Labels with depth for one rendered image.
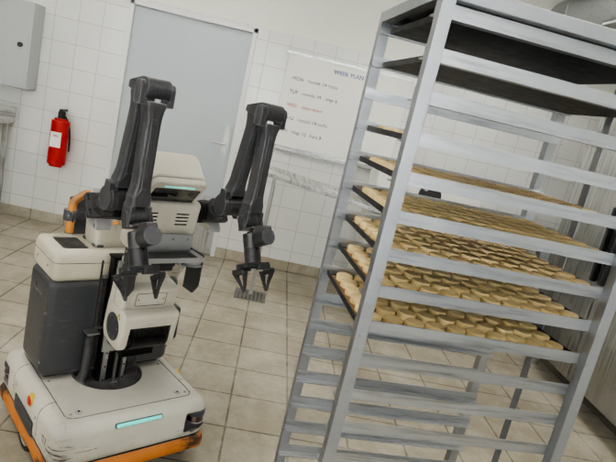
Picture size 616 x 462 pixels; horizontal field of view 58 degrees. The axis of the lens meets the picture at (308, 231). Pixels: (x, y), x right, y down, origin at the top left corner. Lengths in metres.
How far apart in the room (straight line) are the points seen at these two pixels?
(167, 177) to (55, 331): 0.79
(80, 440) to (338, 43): 3.88
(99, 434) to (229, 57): 3.64
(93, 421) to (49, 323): 0.41
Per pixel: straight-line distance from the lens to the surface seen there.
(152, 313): 2.13
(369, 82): 1.66
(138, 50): 5.26
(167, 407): 2.35
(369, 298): 1.28
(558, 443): 1.68
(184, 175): 1.97
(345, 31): 5.12
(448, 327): 1.47
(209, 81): 5.13
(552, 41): 1.39
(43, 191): 5.56
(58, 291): 2.28
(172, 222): 2.06
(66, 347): 2.40
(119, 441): 2.31
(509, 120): 1.34
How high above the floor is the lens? 1.51
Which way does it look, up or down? 12 degrees down
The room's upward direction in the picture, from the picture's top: 13 degrees clockwise
